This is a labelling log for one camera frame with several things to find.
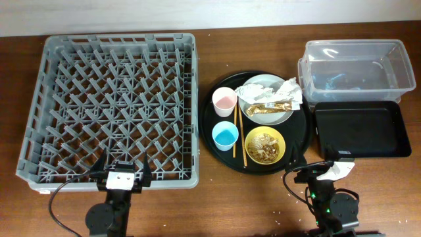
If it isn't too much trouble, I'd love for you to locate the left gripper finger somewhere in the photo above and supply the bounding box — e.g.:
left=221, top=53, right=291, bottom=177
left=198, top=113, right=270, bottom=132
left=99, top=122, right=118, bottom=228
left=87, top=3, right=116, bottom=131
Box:
left=89, top=149, right=107, bottom=179
left=141, top=153, right=152, bottom=187

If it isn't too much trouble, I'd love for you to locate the yellow bowl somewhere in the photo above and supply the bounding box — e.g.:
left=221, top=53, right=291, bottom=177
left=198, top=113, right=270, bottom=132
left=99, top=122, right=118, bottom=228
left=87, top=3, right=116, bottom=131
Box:
left=245, top=126, right=286, bottom=165

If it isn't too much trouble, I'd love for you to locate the blue cup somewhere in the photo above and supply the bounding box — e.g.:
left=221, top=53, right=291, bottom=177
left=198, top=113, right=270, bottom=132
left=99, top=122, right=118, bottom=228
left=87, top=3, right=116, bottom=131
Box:
left=212, top=121, right=235, bottom=151

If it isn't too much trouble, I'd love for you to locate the white napkin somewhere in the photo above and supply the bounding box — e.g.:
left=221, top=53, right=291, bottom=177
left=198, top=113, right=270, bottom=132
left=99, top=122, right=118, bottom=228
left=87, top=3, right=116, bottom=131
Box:
left=235, top=74, right=303, bottom=111

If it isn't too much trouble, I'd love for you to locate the gold snack wrapper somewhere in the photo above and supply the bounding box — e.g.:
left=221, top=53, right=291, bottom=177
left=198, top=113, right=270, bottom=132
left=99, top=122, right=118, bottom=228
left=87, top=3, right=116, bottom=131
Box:
left=246, top=102, right=296, bottom=117

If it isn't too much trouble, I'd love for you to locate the grey plate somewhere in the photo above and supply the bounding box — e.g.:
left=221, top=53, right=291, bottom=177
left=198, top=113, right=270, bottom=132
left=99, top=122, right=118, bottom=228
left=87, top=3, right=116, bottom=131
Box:
left=238, top=74, right=293, bottom=126

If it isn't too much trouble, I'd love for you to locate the pink cup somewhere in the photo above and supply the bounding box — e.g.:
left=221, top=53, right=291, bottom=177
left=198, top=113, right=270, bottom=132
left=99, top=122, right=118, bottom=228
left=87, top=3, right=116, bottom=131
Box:
left=212, top=87, right=237, bottom=117

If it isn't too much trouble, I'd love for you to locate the wooden chopstick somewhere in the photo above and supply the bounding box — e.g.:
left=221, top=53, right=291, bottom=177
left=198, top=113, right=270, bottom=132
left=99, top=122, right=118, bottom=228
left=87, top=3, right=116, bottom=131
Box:
left=232, top=103, right=238, bottom=158
left=237, top=102, right=247, bottom=168

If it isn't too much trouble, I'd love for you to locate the food scraps pile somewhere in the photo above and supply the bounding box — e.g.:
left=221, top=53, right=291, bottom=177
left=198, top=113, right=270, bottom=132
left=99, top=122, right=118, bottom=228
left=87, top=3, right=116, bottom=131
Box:
left=247, top=134, right=280, bottom=164

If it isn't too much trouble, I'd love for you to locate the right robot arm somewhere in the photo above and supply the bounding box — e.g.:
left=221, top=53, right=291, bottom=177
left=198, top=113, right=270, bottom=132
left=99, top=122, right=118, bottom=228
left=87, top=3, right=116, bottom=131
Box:
left=294, top=161, right=359, bottom=236

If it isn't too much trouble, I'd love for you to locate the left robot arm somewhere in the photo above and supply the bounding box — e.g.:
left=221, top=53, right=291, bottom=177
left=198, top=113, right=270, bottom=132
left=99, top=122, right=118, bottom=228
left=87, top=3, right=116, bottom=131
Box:
left=85, top=151, right=152, bottom=236

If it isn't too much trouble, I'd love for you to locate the grey dishwasher rack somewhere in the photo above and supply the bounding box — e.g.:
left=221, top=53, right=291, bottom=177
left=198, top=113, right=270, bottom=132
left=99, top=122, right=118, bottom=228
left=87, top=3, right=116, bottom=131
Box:
left=16, top=33, right=199, bottom=193

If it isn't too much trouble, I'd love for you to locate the black rectangular tray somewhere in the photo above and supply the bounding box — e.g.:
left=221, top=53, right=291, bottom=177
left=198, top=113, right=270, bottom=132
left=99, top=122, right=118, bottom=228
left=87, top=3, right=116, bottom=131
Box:
left=314, top=101, right=412, bottom=161

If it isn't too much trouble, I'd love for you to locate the round black serving tray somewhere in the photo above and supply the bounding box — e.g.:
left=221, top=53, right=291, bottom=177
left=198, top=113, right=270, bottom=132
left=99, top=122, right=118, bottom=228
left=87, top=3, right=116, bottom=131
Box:
left=199, top=71, right=314, bottom=175

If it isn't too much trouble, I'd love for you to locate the clear plastic bin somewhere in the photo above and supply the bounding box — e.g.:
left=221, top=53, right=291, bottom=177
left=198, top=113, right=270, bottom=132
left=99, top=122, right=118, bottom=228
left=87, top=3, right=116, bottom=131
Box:
left=297, top=39, right=416, bottom=105

